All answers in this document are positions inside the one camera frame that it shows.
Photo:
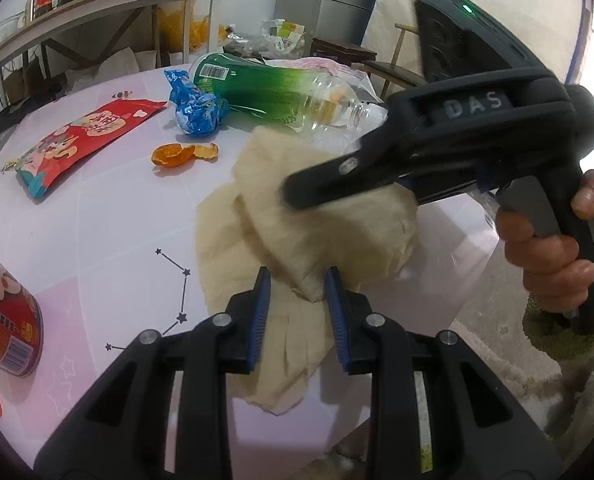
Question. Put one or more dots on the person's right hand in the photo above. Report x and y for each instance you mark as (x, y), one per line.
(552, 270)

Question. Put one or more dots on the pile of plastic bags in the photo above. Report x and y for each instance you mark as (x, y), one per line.
(277, 37)

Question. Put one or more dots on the person's right forearm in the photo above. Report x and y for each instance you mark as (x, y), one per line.
(552, 340)

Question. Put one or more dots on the dark wooden stool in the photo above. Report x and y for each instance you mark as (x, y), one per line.
(337, 50)

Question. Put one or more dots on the wooden chair with dark seat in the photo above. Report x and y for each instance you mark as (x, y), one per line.
(394, 72)

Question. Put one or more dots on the red drink can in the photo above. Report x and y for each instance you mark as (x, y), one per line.
(2, 320)

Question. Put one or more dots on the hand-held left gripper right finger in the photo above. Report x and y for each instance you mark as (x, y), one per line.
(334, 320)

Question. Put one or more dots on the blue crumpled wrapper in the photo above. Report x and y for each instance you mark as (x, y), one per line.
(197, 110)

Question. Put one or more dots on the orange peel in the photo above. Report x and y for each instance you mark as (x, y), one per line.
(169, 155)
(206, 151)

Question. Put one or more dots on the red cartoon snack packet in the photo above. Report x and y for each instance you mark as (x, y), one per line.
(77, 145)

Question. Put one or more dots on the white pillow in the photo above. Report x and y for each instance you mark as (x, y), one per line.
(117, 65)

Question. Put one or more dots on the yellow plastic bag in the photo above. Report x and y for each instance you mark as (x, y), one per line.
(177, 25)

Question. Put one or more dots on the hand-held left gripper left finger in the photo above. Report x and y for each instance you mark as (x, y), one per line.
(259, 320)

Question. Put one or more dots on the green label plastic bottle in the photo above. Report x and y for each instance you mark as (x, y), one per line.
(257, 87)

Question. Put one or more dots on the black cap bottle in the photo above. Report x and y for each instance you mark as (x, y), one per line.
(30, 7)

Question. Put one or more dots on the beige paper napkin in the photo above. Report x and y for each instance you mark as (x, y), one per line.
(297, 230)

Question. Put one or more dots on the pink and white plastic bag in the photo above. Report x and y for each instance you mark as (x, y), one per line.
(327, 66)

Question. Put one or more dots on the small cardboard box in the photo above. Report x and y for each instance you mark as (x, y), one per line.
(21, 85)

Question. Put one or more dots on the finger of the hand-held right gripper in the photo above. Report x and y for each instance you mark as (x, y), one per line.
(337, 182)

